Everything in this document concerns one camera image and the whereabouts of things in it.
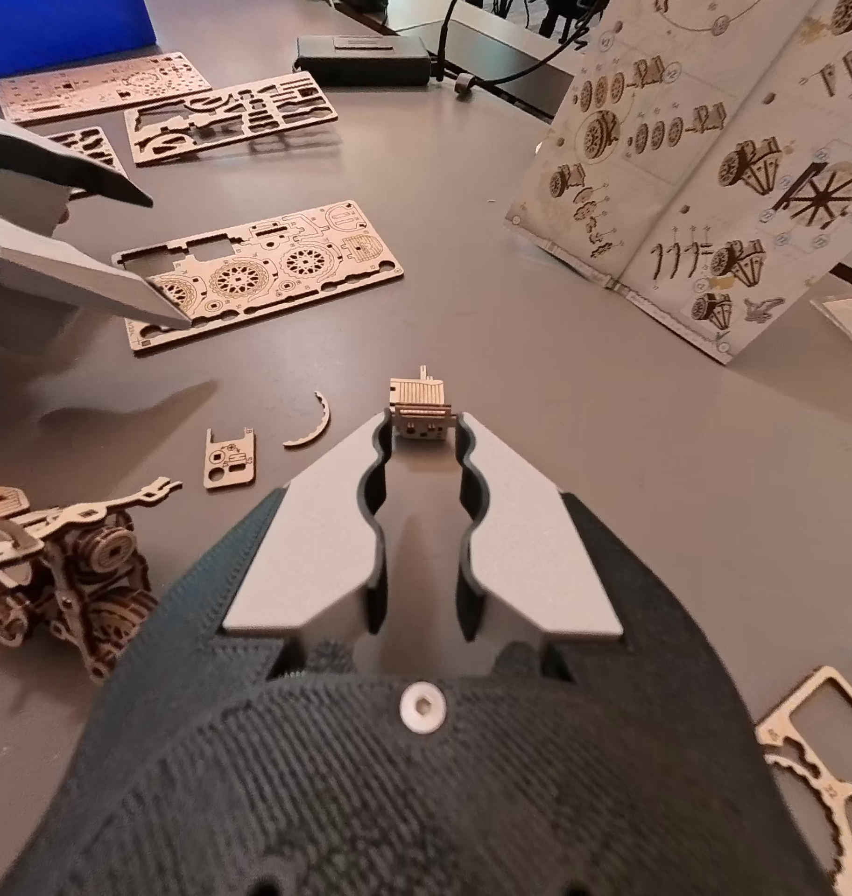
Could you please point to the small ribbed wooden model part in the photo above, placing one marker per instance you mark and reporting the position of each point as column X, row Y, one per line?
column 418, row 405

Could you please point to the wooden sheet with wheel parts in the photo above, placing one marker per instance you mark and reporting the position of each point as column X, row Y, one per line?
column 257, row 280

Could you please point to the black power adapter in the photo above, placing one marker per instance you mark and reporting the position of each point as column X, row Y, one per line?
column 362, row 59

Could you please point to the blue plastic bin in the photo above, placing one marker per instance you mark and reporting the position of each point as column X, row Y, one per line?
column 61, row 27

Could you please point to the clear sleeve with paper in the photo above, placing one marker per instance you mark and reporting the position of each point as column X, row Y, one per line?
column 850, row 314

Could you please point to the wooden sheet with long cutouts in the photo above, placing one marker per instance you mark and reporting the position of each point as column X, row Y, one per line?
column 286, row 104

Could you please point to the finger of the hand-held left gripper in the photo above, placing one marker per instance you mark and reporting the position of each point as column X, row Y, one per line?
column 12, row 136
column 82, row 287

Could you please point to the small wooden sheet oval cutouts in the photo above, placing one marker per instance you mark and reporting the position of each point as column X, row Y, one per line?
column 75, row 137

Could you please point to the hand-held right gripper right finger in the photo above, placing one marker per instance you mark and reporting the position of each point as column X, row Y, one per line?
column 538, row 560

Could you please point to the emptied wooden sheet frame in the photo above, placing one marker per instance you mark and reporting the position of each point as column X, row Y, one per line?
column 811, row 780

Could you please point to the flat wooden piece with holes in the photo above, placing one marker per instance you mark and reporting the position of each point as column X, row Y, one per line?
column 229, row 462

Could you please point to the curved toothed wooden piece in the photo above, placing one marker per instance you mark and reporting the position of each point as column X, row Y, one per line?
column 322, row 420

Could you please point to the partly built wooden model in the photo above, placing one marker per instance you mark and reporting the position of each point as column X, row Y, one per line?
column 97, row 553

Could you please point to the wooden sheet with fine parts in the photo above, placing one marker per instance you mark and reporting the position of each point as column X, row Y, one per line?
column 61, row 91

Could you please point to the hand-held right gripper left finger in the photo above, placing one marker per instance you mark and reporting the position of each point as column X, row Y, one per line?
column 306, row 560

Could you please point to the white instruction booklet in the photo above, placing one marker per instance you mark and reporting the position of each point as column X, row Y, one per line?
column 678, row 174

